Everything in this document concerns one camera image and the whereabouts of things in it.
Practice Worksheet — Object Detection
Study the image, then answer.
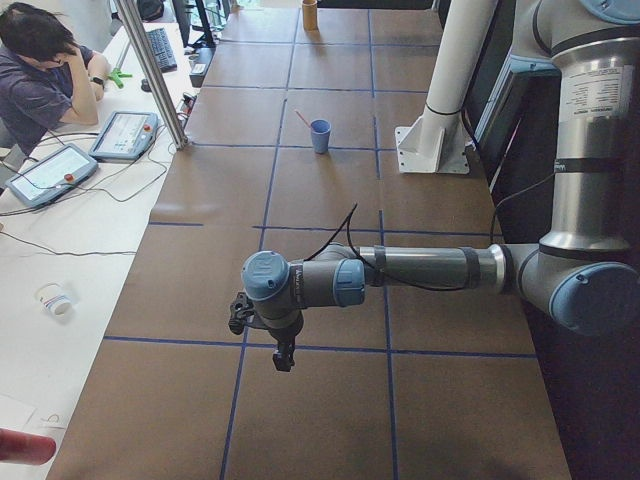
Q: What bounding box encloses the teach pendant tablet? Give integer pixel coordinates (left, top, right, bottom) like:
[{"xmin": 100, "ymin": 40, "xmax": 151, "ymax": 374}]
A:
[
  {"xmin": 88, "ymin": 111, "xmax": 159, "ymax": 163},
  {"xmin": 5, "ymin": 145, "xmax": 98, "ymax": 207}
]

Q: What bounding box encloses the aluminium frame post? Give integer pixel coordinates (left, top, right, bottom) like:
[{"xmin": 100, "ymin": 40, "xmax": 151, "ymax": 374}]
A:
[{"xmin": 115, "ymin": 0, "xmax": 188, "ymax": 151}]

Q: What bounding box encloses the white paper cup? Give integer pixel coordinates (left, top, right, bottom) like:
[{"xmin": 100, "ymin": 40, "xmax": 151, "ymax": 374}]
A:
[{"xmin": 34, "ymin": 282, "xmax": 72, "ymax": 324}]

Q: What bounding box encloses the white support pillar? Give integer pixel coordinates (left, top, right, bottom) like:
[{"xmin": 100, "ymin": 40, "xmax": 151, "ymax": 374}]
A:
[{"xmin": 395, "ymin": 0, "xmax": 498, "ymax": 175}]

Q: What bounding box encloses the black braided camera cable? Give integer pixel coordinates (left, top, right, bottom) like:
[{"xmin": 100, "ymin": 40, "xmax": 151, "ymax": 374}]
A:
[{"xmin": 302, "ymin": 201, "xmax": 471, "ymax": 292}]

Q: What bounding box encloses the tan wooden cup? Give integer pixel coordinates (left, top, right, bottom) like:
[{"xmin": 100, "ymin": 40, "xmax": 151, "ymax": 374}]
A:
[{"xmin": 301, "ymin": 0, "xmax": 318, "ymax": 31}]

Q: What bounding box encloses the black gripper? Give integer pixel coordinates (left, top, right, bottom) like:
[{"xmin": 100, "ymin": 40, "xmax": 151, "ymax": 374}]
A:
[{"xmin": 264, "ymin": 314, "xmax": 303, "ymax": 372}]

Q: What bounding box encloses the far teach pendant tablet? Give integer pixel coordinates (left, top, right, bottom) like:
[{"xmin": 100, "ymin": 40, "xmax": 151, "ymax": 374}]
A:
[{"xmin": 88, "ymin": 111, "xmax": 159, "ymax": 163}]

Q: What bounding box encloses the green plastic tool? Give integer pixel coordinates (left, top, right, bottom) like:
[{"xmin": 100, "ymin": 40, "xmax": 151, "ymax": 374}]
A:
[{"xmin": 108, "ymin": 68, "xmax": 133, "ymax": 89}]

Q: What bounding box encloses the blue ribbed plastic cup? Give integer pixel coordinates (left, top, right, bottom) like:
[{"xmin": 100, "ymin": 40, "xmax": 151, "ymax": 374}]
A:
[{"xmin": 310, "ymin": 119, "xmax": 331, "ymax": 154}]

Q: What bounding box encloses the red cylinder object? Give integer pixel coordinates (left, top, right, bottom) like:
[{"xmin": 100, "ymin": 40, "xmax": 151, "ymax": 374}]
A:
[{"xmin": 0, "ymin": 429, "xmax": 57, "ymax": 465}]

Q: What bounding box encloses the near teach pendant tablet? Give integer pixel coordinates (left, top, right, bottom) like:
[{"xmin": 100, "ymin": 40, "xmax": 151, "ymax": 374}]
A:
[{"xmin": 5, "ymin": 145, "xmax": 98, "ymax": 207}]

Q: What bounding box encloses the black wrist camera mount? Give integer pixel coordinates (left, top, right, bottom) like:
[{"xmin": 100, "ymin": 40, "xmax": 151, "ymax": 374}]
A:
[{"xmin": 228, "ymin": 292, "xmax": 266, "ymax": 335}]

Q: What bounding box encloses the seated person in blue shirt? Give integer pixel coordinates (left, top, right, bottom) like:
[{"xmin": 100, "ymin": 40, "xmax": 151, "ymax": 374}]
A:
[{"xmin": 1, "ymin": 2, "xmax": 110, "ymax": 155}]

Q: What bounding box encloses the black keyboard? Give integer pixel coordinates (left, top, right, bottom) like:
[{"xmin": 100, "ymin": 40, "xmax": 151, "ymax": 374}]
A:
[{"xmin": 145, "ymin": 28, "xmax": 177, "ymax": 72}]

